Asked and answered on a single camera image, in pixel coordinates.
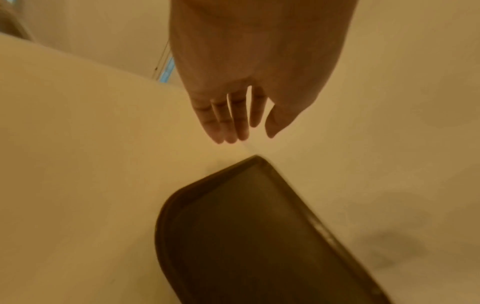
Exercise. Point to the person's left hand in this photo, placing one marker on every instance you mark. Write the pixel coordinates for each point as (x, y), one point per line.
(255, 50)

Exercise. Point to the light blue panel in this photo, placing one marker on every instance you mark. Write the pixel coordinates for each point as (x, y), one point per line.
(167, 70)

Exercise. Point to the dark brown serving tray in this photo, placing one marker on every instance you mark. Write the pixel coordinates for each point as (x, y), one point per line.
(255, 237)

